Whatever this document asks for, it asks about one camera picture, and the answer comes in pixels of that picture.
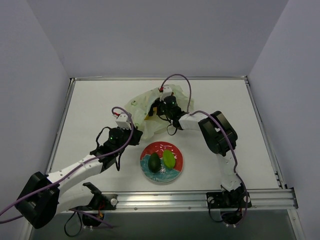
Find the aluminium front rail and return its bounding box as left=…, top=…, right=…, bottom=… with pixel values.
left=27, top=188, right=299, bottom=214

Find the light green fake fruit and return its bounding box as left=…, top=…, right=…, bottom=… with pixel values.
left=162, top=149, right=176, bottom=169

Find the dark green fake avocado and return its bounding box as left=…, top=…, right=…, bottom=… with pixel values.
left=148, top=152, right=161, bottom=173

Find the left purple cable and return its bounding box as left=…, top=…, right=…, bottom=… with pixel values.
left=0, top=106, right=135, bottom=225

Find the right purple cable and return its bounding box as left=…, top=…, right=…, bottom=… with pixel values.
left=159, top=73, right=250, bottom=218

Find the red and teal flower plate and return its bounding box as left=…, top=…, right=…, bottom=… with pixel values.
left=140, top=141, right=184, bottom=184

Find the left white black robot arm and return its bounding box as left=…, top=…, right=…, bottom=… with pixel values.
left=14, top=127, right=143, bottom=229

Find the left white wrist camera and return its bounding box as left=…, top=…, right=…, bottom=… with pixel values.
left=113, top=112, right=132, bottom=130

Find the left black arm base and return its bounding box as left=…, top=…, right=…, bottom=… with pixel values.
left=71, top=182, right=118, bottom=228

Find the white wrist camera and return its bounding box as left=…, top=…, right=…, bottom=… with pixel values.
left=158, top=85, right=173, bottom=101
left=113, top=112, right=132, bottom=130

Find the green avocado-print plastic bag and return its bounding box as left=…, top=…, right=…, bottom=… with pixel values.
left=124, top=84, right=195, bottom=141

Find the orange fake fruit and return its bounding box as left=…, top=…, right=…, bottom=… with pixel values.
left=147, top=107, right=157, bottom=118

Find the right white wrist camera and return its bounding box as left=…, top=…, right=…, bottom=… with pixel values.
left=158, top=85, right=173, bottom=101

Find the purple cable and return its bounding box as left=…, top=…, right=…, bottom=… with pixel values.
left=0, top=106, right=135, bottom=225
left=159, top=73, right=250, bottom=218

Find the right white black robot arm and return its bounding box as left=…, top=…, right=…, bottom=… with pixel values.
left=148, top=95, right=247, bottom=207

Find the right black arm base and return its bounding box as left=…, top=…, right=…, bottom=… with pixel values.
left=206, top=191, right=252, bottom=228

